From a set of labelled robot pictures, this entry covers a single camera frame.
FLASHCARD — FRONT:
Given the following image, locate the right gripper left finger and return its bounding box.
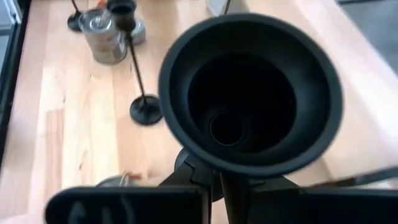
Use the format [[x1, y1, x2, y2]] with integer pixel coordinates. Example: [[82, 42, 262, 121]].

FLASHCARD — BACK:
[[45, 160, 221, 224]]

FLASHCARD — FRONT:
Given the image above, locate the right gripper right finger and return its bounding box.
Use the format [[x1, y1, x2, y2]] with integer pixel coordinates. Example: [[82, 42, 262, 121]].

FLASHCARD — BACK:
[[248, 175, 398, 224]]

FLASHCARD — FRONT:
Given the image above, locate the short black candlestick holder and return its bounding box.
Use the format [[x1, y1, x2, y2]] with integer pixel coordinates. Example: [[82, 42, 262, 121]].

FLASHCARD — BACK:
[[157, 12, 345, 224]]

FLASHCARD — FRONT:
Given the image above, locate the medium black candlestick holder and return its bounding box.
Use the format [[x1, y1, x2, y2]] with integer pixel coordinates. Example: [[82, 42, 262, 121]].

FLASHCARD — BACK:
[[67, 0, 84, 32]]

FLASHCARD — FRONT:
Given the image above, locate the silver tin candle orange label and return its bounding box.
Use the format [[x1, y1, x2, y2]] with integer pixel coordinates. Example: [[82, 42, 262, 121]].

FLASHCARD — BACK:
[[95, 170, 147, 188], [77, 0, 129, 65]]

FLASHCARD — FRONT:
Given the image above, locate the black front crossbar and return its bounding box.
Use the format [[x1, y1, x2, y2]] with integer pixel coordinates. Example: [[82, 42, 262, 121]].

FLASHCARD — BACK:
[[0, 0, 32, 170]]

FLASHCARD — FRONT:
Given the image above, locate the tall black candlestick holder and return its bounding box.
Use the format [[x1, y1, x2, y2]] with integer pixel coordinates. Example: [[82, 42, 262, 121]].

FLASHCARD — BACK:
[[106, 0, 164, 126]]

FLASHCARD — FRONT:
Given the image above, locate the silver bracket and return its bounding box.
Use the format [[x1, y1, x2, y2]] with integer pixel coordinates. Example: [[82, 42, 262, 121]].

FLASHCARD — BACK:
[[3, 0, 23, 26]]

